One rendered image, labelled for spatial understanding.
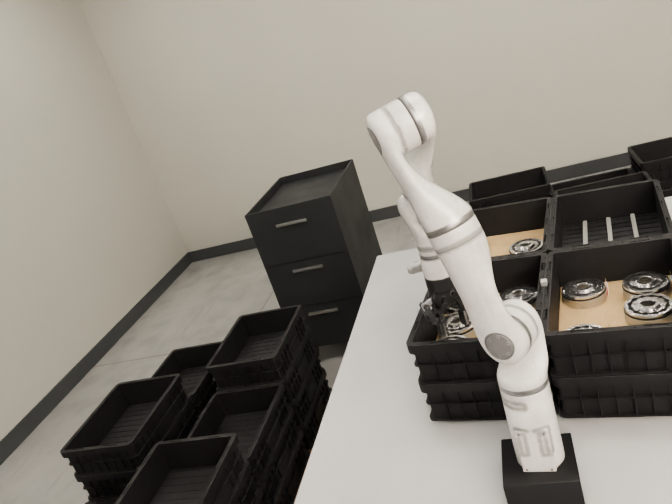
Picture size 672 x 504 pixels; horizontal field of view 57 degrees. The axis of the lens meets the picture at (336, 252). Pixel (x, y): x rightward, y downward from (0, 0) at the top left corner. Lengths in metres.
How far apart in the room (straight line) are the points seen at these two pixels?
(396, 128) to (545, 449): 0.66
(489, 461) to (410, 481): 0.18
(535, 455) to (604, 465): 0.17
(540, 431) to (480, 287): 0.31
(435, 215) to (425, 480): 0.62
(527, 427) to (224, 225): 4.50
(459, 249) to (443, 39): 3.71
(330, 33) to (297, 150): 0.94
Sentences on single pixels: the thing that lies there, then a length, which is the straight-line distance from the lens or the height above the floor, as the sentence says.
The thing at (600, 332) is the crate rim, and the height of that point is 0.93.
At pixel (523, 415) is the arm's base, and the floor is 0.89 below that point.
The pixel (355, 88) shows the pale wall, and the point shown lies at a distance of 4.84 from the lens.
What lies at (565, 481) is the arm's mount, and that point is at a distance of 1.28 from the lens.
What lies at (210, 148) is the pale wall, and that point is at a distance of 5.30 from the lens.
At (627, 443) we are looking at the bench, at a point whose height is 0.70.
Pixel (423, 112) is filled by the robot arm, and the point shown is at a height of 1.46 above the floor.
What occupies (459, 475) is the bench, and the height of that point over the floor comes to 0.70.
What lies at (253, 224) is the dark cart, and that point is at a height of 0.85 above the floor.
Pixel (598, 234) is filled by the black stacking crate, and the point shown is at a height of 0.83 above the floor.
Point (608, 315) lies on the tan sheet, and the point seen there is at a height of 0.83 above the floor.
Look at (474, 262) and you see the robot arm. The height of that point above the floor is 1.20.
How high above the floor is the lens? 1.66
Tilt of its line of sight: 21 degrees down
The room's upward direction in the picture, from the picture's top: 19 degrees counter-clockwise
